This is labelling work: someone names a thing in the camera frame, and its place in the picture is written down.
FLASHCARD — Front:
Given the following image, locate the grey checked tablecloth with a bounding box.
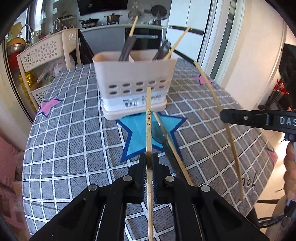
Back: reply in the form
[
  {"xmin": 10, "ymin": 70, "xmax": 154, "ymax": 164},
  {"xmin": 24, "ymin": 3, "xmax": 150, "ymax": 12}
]
[{"xmin": 23, "ymin": 59, "xmax": 276, "ymax": 234}]

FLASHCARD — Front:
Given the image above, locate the cream perforated plastic chair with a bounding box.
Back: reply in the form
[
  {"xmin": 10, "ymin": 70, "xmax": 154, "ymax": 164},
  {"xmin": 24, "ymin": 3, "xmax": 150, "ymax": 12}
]
[{"xmin": 16, "ymin": 28, "xmax": 82, "ymax": 110}]

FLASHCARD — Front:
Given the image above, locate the black-handled clear spoon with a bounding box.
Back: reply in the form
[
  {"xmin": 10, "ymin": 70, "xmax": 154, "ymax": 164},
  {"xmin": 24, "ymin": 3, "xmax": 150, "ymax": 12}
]
[{"xmin": 118, "ymin": 36, "xmax": 137, "ymax": 61}]

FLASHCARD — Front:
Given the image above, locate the steel cooking pot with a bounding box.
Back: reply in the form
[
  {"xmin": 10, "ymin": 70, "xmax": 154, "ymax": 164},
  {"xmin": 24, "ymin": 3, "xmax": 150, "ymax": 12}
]
[{"xmin": 104, "ymin": 13, "xmax": 122, "ymax": 25}]

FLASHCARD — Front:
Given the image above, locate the cream plastic utensil holder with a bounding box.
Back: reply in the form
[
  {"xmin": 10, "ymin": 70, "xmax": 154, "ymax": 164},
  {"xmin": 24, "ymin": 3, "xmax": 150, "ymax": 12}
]
[{"xmin": 92, "ymin": 49, "xmax": 177, "ymax": 121}]

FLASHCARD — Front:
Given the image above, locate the black frying pan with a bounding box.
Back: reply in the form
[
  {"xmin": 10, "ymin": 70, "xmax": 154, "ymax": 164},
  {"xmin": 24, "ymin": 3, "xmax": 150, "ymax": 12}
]
[{"xmin": 79, "ymin": 18, "xmax": 99, "ymax": 29}]

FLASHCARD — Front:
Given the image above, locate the blue-patterned bamboo chopstick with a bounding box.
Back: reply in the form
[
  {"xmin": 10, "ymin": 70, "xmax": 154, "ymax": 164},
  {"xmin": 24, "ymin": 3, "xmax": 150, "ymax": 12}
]
[{"xmin": 164, "ymin": 27, "xmax": 191, "ymax": 60}]

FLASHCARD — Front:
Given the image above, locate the plain bamboo chopstick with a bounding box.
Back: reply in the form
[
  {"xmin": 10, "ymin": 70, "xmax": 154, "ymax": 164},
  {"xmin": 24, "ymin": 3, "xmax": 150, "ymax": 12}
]
[
  {"xmin": 145, "ymin": 87, "xmax": 154, "ymax": 241},
  {"xmin": 194, "ymin": 61, "xmax": 244, "ymax": 202},
  {"xmin": 153, "ymin": 112, "xmax": 194, "ymax": 186}
]

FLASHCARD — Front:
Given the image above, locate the person's right hand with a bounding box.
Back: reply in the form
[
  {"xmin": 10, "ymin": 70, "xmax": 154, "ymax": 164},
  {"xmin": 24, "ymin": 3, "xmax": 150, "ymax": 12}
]
[{"xmin": 283, "ymin": 142, "xmax": 296, "ymax": 201}]

